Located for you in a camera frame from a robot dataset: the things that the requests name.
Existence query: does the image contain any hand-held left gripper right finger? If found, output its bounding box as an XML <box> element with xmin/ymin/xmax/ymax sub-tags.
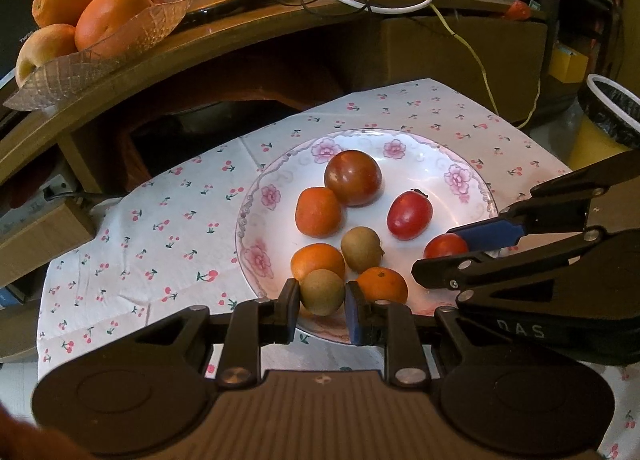
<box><xmin>345</xmin><ymin>281</ymin><xmax>501</xmax><ymax>387</ymax></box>

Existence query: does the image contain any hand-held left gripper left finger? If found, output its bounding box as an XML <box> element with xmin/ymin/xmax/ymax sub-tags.
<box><xmin>127</xmin><ymin>279</ymin><xmax>301</xmax><ymax>387</ymax></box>

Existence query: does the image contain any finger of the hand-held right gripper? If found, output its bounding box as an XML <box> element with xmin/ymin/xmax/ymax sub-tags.
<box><xmin>411</xmin><ymin>229</ymin><xmax>607</xmax><ymax>292</ymax></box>
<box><xmin>446</xmin><ymin>150</ymin><xmax>640</xmax><ymax>253</ymax></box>

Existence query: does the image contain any small red tomato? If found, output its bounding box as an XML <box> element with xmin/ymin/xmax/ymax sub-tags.
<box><xmin>387</xmin><ymin>189</ymin><xmax>434</xmax><ymax>241</ymax></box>
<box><xmin>423</xmin><ymin>233</ymin><xmax>470</xmax><ymax>261</ymax></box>

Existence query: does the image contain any brown kiwi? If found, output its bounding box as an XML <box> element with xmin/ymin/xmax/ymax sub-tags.
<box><xmin>299</xmin><ymin>269</ymin><xmax>347</xmax><ymax>317</ymax></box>
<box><xmin>340</xmin><ymin>227</ymin><xmax>385</xmax><ymax>273</ymax></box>

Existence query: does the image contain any orange tangerine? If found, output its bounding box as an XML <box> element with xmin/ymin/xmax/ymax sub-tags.
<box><xmin>290</xmin><ymin>243</ymin><xmax>346</xmax><ymax>283</ymax></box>
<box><xmin>296</xmin><ymin>187</ymin><xmax>343</xmax><ymax>236</ymax></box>
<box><xmin>356</xmin><ymin>267</ymin><xmax>409</xmax><ymax>305</ymax></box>

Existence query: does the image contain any large dark red tomato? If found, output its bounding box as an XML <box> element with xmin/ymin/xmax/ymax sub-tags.
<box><xmin>324</xmin><ymin>150</ymin><xmax>384</xmax><ymax>207</ymax></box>

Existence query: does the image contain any white floral plate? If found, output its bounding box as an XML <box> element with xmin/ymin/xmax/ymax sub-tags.
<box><xmin>235</xmin><ymin>129</ymin><xmax>499</xmax><ymax>345</ymax></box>

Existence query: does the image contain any yellow trash bin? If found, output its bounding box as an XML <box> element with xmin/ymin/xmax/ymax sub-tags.
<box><xmin>567</xmin><ymin>74</ymin><xmax>640</xmax><ymax>168</ymax></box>

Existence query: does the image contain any cherry print tablecloth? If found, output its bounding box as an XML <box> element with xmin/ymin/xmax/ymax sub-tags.
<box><xmin>37</xmin><ymin>78</ymin><xmax>640</xmax><ymax>460</ymax></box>

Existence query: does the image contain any yellow box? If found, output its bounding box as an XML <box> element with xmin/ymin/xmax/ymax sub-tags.
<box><xmin>549</xmin><ymin>43</ymin><xmax>590</xmax><ymax>85</ymax></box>

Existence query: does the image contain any wooden television cabinet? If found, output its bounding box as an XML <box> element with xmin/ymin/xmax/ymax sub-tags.
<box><xmin>0</xmin><ymin>0</ymin><xmax>556</xmax><ymax>361</ymax></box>

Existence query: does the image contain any glass fruit bowl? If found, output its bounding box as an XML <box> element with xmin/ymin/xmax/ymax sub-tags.
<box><xmin>2</xmin><ymin>0</ymin><xmax>196</xmax><ymax>111</ymax></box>

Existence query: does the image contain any yellow apple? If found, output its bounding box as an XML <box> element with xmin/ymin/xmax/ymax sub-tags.
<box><xmin>16</xmin><ymin>23</ymin><xmax>78</xmax><ymax>88</ymax></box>

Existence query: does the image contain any yellow cable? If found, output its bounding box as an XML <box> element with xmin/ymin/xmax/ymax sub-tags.
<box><xmin>410</xmin><ymin>0</ymin><xmax>542</xmax><ymax>130</ymax></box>

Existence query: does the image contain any wooden post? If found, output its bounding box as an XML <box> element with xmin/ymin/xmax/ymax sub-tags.
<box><xmin>542</xmin><ymin>0</ymin><xmax>566</xmax><ymax>86</ymax></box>

